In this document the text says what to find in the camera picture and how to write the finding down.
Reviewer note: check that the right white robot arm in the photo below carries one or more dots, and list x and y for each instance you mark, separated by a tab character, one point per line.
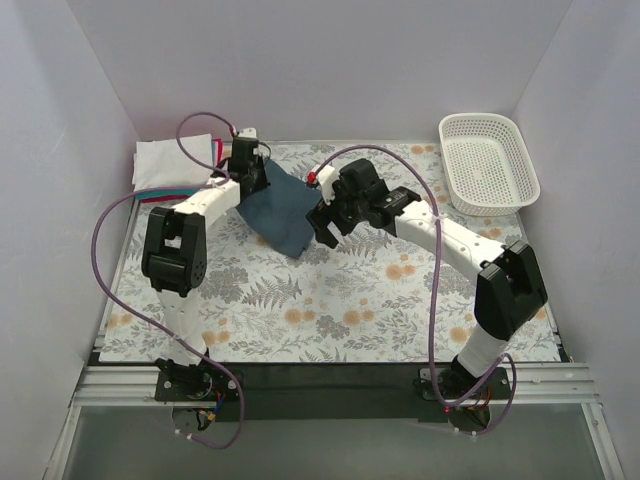
509	288

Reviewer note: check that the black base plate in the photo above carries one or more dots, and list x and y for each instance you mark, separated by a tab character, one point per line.
313	391

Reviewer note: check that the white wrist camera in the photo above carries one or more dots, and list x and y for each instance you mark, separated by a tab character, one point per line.
246	137
323	179

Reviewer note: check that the red folded t shirt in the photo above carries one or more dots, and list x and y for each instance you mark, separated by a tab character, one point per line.
160	197

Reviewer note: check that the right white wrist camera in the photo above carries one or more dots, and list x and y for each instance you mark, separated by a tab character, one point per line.
323	179

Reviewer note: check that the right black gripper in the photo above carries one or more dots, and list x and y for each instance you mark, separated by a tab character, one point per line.
329	218

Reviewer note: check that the blue grey t shirt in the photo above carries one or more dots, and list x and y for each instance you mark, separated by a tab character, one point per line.
278	213

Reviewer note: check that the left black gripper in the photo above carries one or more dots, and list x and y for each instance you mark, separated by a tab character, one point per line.
257	179

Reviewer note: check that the teal folded t shirt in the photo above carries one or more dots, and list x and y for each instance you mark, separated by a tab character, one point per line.
165	192

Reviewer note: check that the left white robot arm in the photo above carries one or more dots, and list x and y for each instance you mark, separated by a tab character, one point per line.
175	260

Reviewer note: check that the aluminium frame rail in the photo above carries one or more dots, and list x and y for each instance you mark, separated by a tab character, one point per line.
536	383

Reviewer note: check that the white plastic basket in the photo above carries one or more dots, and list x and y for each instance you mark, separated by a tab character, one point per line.
487	166

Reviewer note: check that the floral table mat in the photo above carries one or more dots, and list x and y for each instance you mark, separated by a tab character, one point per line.
365	301

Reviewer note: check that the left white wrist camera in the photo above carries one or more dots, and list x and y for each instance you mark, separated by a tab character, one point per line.
246	137

